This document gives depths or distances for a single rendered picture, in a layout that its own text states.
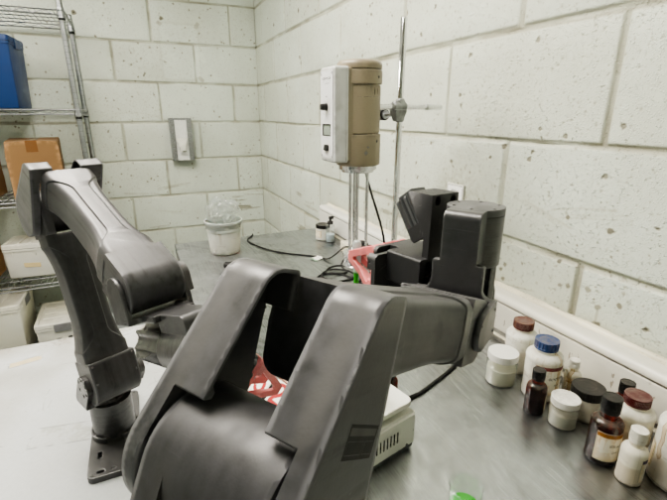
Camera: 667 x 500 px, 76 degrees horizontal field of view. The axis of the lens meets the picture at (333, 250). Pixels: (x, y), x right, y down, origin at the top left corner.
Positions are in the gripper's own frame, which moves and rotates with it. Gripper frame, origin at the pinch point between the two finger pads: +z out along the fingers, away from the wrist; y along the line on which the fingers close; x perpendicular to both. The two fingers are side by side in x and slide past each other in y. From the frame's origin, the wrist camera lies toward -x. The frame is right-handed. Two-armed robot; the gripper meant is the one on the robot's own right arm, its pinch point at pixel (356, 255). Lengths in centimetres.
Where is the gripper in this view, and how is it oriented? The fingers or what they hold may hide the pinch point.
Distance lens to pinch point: 59.1
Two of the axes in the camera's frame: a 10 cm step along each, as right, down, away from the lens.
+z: -6.0, -2.4, 7.6
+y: -8.0, 1.6, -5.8
